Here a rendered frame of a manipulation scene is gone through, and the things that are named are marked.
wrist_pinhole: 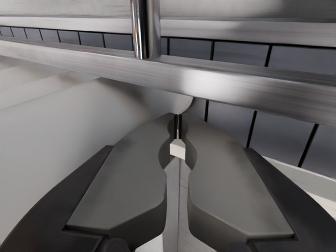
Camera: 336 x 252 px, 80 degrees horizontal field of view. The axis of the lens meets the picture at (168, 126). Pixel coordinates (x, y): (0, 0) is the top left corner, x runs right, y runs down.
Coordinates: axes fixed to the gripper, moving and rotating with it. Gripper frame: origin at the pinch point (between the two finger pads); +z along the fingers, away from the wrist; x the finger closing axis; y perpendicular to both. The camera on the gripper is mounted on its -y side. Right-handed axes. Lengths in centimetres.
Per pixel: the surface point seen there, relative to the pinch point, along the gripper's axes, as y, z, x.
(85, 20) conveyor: -4.7, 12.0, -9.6
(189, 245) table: 32.3, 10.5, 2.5
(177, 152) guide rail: 4.4, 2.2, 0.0
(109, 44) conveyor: -2.7, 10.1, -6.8
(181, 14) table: -5.2, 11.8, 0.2
